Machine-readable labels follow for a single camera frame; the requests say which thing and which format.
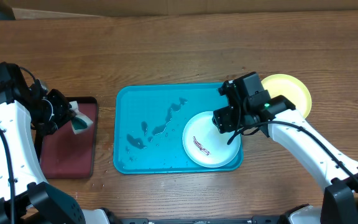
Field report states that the green and yellow sponge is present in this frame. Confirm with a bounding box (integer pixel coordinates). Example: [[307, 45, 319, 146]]
[[70, 101, 93, 134]]

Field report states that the light blue plate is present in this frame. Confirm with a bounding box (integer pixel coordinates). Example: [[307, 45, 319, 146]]
[[182, 111, 243, 170]]

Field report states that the yellow-green plate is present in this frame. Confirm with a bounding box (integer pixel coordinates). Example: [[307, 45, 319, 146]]
[[262, 74, 312, 118]]

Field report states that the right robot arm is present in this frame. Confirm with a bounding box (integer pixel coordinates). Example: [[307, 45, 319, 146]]
[[212, 95, 358, 223]]

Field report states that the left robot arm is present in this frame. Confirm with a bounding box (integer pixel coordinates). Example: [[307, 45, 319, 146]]
[[0, 86, 120, 223]]

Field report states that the black tray with maroon liner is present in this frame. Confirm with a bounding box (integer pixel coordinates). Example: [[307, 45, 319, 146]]
[[34, 96, 99, 179]]

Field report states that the teal plastic tray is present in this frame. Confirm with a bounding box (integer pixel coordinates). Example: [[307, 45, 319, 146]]
[[113, 83, 227, 174]]

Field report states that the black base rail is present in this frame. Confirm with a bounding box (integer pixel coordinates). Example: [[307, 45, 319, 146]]
[[119, 215, 290, 224]]

